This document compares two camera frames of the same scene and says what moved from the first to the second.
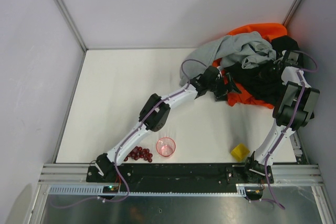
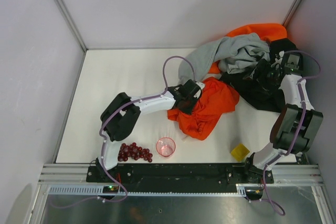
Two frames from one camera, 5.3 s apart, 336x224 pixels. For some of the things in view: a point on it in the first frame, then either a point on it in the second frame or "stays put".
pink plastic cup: x=165 y=146 stays put
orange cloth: x=269 y=30 stays put
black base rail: x=179 y=176 stays put
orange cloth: x=242 y=96 → x=218 y=98
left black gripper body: x=223 y=86 → x=184 y=104
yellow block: x=240 y=152 stays put
